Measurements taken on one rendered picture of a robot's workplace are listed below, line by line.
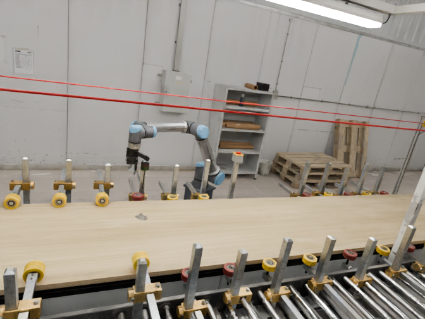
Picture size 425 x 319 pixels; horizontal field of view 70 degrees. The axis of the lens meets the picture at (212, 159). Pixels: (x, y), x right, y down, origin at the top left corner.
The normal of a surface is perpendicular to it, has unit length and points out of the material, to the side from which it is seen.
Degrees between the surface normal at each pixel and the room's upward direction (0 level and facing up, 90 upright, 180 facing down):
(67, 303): 90
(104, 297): 90
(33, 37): 90
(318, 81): 90
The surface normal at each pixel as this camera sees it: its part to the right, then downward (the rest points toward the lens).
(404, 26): 0.38, 0.35
